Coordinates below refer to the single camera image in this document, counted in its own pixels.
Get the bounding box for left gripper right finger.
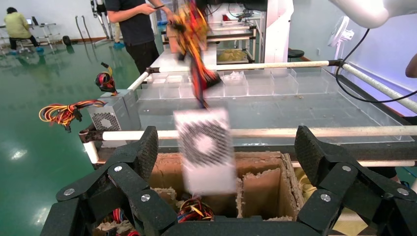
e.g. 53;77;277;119
294;125;417;235

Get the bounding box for yellow cloth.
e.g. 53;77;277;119
295;168;369;236

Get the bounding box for white work table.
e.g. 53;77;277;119
149;44;218;74

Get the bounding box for metal frame desk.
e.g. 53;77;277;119
30;16;61;46

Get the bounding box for long white frame pipe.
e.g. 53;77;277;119
158;60;330;73
102;125;417;142

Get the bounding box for seated person in yellow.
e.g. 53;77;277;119
3;7;45;55

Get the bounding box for black round stool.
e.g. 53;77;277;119
287;49;305;62

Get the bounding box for black curved pole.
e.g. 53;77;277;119
81;15;94;42
75;15;84;42

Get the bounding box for thin black hanging cable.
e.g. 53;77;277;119
334;29;417;104

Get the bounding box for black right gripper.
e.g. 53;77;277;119
208;0;268;12

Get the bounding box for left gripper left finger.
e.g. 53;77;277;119
56;126;179;236

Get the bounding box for brown cardboard box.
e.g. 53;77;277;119
92;151;305;236

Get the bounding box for cardboard divider insert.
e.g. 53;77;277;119
236;168;294;222

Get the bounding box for clear acrylic divider tray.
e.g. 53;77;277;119
137;66;415;147

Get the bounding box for short white frame pipe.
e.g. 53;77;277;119
342;62;417;113
127;71;150;92

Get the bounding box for metal shelf rack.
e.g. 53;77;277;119
207;19;259;64

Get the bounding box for background robot stand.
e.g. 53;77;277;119
90;0;113;40

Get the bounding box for yellow bundle on rack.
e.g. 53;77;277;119
216;49;248;63

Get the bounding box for small brown carton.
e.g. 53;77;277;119
166;24;209;55

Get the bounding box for white lower frame pipe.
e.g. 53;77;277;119
291;160;417;168

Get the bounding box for white frame leg pipe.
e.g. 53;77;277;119
83;142;100;165

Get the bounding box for white cabinet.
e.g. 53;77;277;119
264;0;294;64

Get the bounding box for standing person in dark shirt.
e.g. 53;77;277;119
105;0;175;76

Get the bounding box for power supply cables in box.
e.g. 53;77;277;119
177;197;215;224

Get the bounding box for white standing fan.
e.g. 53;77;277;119
327;15;355;61

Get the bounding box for bare person forearm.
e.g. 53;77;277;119
405;54;417;79

